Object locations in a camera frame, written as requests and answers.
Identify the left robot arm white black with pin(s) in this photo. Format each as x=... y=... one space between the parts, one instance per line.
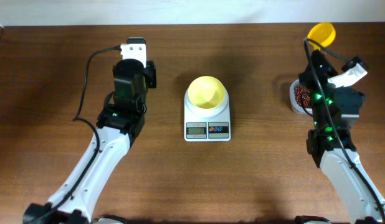
x=117 y=127

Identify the red beans in container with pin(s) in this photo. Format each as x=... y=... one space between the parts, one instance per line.
x=302 y=96

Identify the white digital kitchen scale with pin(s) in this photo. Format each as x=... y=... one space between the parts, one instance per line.
x=207 y=125

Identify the clear plastic container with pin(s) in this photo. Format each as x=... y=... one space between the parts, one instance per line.
x=295 y=108

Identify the yellow plastic bowl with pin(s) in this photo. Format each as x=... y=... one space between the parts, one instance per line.
x=206 y=92

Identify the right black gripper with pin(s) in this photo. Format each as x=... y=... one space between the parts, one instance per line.
x=318 y=62

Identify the yellow measuring scoop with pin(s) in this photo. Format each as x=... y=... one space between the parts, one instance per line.
x=323 y=33

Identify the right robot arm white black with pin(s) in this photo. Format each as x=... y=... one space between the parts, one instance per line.
x=335 y=108

